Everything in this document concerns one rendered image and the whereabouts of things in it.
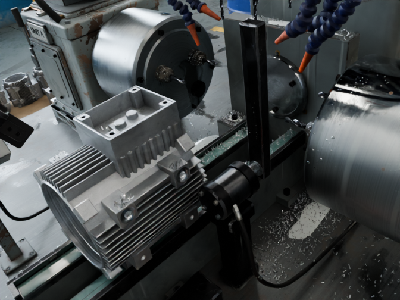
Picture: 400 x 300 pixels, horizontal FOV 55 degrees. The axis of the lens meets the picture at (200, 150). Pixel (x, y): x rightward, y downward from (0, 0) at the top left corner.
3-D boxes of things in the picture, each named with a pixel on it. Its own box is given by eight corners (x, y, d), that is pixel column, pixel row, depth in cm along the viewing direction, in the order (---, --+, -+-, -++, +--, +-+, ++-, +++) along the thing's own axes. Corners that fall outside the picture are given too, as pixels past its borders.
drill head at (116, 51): (147, 69, 123) (128, -11, 109) (231, 100, 100) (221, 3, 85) (80, 103, 111) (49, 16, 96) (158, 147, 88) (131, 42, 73)
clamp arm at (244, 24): (259, 165, 65) (251, 16, 50) (274, 172, 63) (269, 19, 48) (246, 176, 63) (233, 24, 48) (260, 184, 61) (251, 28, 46)
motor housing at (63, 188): (148, 177, 79) (125, 96, 67) (215, 219, 67) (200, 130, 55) (62, 237, 68) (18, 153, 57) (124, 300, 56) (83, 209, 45)
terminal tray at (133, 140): (144, 121, 67) (134, 84, 63) (185, 141, 60) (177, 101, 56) (86, 155, 61) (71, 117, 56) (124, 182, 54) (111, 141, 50)
